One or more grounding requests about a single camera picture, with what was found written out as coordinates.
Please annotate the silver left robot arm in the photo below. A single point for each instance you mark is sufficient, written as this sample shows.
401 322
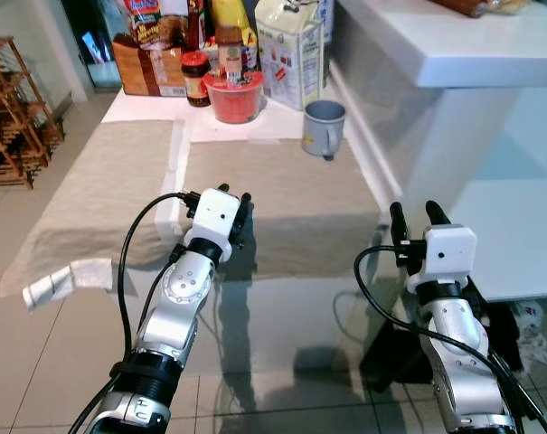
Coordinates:
178 289

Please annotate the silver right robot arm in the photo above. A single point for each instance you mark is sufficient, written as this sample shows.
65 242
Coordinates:
463 362

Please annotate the beige placemat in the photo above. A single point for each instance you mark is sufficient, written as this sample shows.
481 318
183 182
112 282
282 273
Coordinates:
300 208
92 199

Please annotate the red plastic bowl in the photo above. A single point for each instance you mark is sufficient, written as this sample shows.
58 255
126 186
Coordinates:
234 104

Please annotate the white table mat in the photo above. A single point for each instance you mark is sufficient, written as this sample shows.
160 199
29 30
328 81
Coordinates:
146 113

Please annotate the dark jar with red lid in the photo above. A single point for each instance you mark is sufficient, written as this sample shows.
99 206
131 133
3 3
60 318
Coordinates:
196 81

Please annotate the grey mug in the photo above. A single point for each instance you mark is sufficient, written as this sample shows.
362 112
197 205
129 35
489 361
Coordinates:
325 127

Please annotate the small bottle with brown cap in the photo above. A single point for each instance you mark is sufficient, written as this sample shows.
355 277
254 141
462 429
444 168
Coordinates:
231 50

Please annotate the brown cardboard box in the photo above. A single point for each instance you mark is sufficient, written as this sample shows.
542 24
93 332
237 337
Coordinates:
146 72

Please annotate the patterned clothes pile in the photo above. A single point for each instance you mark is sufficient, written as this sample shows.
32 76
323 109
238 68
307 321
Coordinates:
531 330

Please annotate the white printed carton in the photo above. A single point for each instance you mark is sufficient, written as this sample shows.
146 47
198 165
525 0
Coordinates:
291 59

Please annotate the dark glass bottle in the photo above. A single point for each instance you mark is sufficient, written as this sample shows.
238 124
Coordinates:
198 25

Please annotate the yellow bag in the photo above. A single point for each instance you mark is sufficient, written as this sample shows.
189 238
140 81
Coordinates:
232 18

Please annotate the white counter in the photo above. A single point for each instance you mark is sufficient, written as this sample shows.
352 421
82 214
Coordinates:
454 45

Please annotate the red and blue snack bag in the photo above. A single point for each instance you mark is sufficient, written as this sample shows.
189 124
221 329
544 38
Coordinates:
154 23

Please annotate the white cloth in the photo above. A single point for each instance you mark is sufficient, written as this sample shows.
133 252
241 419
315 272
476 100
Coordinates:
65 280

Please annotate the brown wooden board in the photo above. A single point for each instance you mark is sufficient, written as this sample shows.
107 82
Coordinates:
467 7

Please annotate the wooden rack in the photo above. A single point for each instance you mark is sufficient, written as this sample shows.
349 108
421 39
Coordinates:
15 117

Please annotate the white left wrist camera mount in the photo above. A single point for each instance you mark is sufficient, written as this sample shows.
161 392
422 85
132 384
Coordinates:
214 212

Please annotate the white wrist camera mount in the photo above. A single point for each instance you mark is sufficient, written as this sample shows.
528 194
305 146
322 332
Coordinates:
214 212
445 258

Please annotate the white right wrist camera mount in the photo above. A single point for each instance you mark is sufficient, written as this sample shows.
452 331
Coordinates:
445 258

